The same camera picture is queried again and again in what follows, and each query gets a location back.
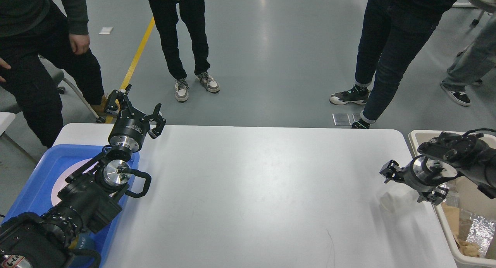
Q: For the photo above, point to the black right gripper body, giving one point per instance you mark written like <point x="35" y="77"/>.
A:
<point x="423" y="174"/>

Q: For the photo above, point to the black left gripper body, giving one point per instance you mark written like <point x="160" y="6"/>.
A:
<point x="129" y="133"/>

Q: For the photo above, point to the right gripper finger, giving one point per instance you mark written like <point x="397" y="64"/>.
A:
<point x="435" y="196"/>
<point x="391" y="171"/>

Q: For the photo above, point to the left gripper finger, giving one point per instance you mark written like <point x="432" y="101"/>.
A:
<point x="118" y="105"/>
<point x="155" y="123"/>

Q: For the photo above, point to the brown paper bag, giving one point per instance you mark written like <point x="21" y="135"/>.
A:
<point x="452" y="215"/>

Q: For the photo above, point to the grey-blue mug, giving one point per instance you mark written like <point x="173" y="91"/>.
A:
<point x="84" y="241"/>

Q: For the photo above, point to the white cup sideways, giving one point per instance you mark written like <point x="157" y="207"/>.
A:
<point x="397" y="196"/>

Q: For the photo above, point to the foil with paper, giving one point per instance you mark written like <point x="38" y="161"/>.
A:
<point x="478" y="229"/>

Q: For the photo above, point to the brown paper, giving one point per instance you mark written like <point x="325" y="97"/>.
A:
<point x="469" y="249"/>

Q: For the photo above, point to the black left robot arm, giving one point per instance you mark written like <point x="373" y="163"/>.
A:
<point x="90" y="200"/>

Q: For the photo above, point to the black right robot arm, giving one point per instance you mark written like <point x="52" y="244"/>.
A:
<point x="445" y="158"/>

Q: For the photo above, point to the brown shoe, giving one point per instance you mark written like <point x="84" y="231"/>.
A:
<point x="100" y="108"/>

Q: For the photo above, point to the beige waste bin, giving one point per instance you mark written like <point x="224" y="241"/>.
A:
<point x="470" y="198"/>

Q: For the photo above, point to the floor outlet plate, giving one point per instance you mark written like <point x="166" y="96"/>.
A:
<point x="341" y="119"/>
<point x="356" y="117"/>

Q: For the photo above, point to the grey office chair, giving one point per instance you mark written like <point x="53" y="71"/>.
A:
<point x="9" y="104"/>

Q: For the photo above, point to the white side table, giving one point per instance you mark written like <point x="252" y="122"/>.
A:
<point x="6" y="118"/>

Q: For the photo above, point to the blue plastic tray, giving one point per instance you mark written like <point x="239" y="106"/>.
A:
<point x="35" y="196"/>

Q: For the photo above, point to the person in blue jeans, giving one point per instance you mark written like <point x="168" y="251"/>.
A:
<point x="474" y="62"/>

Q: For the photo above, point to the person in black clothes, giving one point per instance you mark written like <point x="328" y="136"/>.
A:
<point x="393" y="33"/>

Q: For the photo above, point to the white rolling stand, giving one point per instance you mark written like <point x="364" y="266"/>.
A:
<point x="482" y="5"/>

